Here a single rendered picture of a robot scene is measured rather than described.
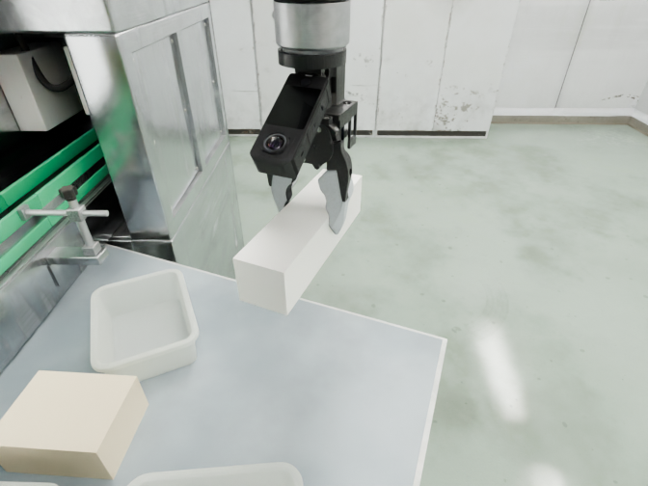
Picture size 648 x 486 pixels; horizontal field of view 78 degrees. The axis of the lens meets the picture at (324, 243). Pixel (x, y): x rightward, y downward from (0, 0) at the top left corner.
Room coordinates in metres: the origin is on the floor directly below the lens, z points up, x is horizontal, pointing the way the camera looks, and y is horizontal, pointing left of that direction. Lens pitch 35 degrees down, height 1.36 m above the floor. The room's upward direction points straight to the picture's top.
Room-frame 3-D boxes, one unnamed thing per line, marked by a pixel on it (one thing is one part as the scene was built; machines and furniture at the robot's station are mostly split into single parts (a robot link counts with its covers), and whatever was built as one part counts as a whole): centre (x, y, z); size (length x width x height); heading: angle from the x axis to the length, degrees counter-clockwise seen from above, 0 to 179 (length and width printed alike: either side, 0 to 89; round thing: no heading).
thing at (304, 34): (0.46, 0.01, 1.30); 0.08 x 0.08 x 0.05
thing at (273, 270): (0.43, 0.02, 1.07); 0.24 x 0.06 x 0.06; 157
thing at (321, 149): (0.46, 0.01, 1.22); 0.09 x 0.08 x 0.12; 157
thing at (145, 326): (0.54, 0.34, 0.78); 0.22 x 0.17 x 0.09; 25
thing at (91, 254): (0.67, 0.50, 0.90); 0.17 x 0.05 x 0.22; 89
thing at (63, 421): (0.34, 0.38, 0.79); 0.16 x 0.12 x 0.07; 86
